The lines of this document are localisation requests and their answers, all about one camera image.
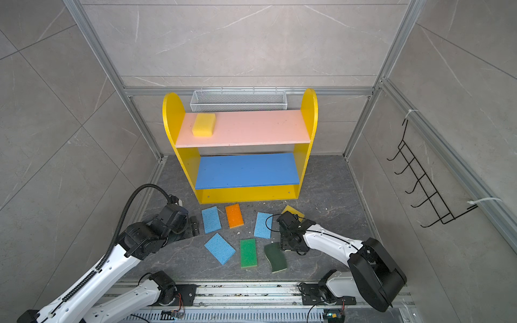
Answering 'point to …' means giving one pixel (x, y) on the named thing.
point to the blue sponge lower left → (222, 250)
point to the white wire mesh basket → (234, 100)
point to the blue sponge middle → (261, 231)
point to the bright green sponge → (248, 253)
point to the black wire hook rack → (424, 186)
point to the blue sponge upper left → (211, 219)
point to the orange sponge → (234, 216)
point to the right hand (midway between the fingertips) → (289, 243)
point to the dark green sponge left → (276, 256)
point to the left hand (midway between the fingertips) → (191, 221)
